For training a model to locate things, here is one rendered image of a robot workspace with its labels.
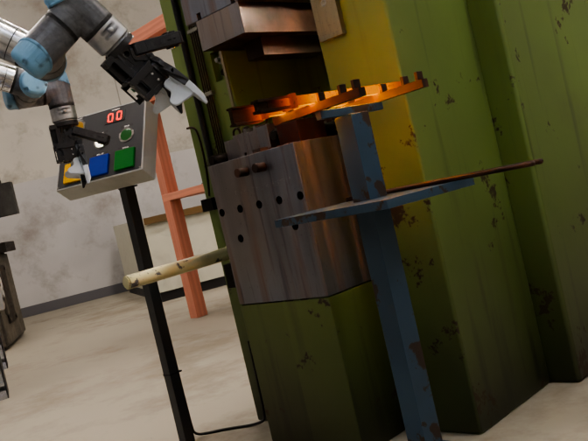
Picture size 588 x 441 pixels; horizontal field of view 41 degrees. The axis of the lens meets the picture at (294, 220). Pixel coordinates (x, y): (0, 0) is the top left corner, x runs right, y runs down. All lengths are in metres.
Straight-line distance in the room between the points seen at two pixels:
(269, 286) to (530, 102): 0.99
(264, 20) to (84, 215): 7.82
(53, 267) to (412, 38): 8.17
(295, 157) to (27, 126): 8.14
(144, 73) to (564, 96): 1.62
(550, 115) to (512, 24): 0.33
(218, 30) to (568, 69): 1.20
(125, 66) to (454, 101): 1.12
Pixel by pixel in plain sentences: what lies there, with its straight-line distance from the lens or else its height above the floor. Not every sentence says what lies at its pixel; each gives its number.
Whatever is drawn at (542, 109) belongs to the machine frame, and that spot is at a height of 0.85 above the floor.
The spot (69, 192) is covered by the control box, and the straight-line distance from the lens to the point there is 2.77.
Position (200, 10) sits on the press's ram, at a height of 1.39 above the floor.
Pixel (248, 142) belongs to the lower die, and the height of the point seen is 0.96.
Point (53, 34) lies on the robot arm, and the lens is 1.58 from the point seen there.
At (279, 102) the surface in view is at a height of 0.98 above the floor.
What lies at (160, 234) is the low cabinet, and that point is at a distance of 7.73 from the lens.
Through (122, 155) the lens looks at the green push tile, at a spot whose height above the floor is 1.02.
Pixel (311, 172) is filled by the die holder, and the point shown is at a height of 0.82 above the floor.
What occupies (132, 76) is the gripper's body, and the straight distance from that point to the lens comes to 1.61.
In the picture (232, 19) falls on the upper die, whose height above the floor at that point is 1.32.
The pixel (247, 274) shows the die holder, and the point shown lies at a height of 0.56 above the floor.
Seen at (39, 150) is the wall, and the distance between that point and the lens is 10.16.
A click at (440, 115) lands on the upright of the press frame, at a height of 0.90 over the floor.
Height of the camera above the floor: 0.79
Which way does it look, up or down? 2 degrees down
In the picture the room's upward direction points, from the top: 13 degrees counter-clockwise
